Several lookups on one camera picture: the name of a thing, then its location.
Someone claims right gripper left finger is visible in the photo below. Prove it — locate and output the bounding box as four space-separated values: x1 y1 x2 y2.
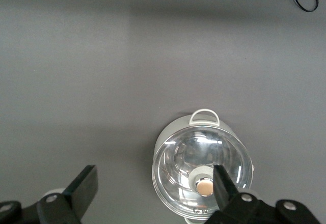
0 164 99 224

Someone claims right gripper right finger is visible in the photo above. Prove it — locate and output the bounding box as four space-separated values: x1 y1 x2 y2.
205 164 322 224

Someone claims large glass pot lid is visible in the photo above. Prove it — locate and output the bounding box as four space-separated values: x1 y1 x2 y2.
152 130 255 221

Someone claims dark grey table mat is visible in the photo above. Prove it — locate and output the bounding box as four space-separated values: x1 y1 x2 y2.
0 0 326 224

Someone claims pale green two-handled pot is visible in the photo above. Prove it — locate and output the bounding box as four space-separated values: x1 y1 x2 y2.
152 108 256 224

